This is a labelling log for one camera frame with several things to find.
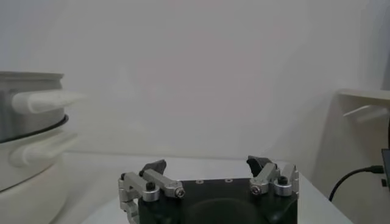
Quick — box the white side desk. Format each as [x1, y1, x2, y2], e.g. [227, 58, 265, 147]
[313, 88, 390, 224]

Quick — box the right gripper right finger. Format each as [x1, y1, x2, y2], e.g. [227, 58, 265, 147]
[246, 155, 300, 197]

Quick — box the black mains cable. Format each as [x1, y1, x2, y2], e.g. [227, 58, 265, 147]
[328, 164, 385, 202]

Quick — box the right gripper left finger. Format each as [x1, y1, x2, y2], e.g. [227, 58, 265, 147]
[118, 159, 186, 224]

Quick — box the cream electric cooker base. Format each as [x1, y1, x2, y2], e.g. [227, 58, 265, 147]
[0, 123, 80, 224]

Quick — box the black power adapter brick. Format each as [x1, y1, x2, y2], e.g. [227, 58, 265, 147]
[381, 148, 390, 191]

